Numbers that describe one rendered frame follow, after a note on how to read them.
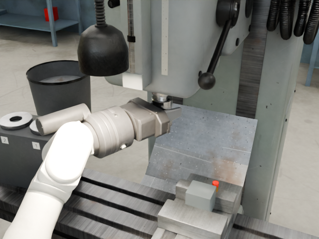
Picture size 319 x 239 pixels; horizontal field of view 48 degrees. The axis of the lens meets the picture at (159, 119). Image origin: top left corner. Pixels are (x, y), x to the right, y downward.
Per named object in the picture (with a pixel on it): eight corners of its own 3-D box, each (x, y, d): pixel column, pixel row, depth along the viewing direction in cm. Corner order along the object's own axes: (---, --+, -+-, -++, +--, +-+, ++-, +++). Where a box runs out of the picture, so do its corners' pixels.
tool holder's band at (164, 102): (156, 107, 75) (156, 103, 75) (147, 98, 79) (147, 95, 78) (176, 103, 77) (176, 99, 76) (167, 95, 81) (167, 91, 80)
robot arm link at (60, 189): (99, 130, 64) (71, 202, 57) (83, 143, 71) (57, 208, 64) (66, 114, 62) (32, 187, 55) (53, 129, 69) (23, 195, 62)
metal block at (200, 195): (208, 219, 84) (210, 199, 81) (184, 211, 86) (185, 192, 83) (214, 205, 88) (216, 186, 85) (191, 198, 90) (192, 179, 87)
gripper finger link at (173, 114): (179, 117, 80) (157, 125, 76) (179, 104, 78) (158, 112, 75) (183, 119, 79) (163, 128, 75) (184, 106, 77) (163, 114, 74)
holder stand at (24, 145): (63, 197, 103) (53, 138, 93) (-1, 183, 109) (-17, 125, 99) (83, 172, 113) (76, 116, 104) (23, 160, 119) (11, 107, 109)
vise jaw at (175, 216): (220, 248, 78) (221, 234, 76) (157, 227, 83) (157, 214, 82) (226, 229, 83) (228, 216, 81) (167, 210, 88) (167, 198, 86)
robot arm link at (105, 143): (123, 147, 66) (67, 170, 60) (102, 160, 75) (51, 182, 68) (98, 92, 67) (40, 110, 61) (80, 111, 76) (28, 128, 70)
